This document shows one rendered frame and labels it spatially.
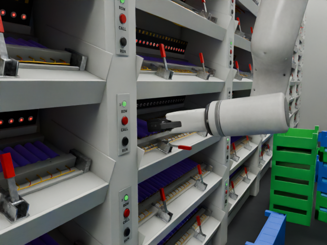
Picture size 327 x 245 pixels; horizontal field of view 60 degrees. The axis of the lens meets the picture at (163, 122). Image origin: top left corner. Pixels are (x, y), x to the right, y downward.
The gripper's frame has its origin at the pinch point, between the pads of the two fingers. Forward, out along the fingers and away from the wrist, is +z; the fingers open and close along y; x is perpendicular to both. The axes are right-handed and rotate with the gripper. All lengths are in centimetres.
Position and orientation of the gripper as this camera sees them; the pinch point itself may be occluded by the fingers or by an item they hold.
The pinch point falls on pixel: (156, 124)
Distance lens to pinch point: 74.1
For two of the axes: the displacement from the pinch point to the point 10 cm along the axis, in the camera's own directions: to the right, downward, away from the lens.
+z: -8.5, 0.9, 5.2
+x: 1.3, 9.9, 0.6
